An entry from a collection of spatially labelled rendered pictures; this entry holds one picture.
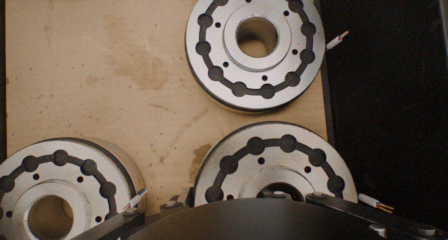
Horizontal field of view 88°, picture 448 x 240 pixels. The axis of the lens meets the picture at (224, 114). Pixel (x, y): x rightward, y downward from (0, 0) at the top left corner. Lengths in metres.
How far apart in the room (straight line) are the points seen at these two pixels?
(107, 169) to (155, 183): 0.04
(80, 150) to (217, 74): 0.11
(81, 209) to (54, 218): 0.04
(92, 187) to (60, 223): 0.05
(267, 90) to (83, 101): 0.15
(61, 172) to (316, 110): 0.20
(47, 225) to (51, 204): 0.01
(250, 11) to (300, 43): 0.04
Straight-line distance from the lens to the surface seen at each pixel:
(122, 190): 0.18
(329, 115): 0.22
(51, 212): 0.23
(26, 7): 0.27
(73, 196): 0.19
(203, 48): 0.18
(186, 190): 0.16
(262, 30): 0.20
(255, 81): 0.17
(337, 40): 0.18
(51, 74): 0.24
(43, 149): 0.20
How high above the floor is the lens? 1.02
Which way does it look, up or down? 86 degrees down
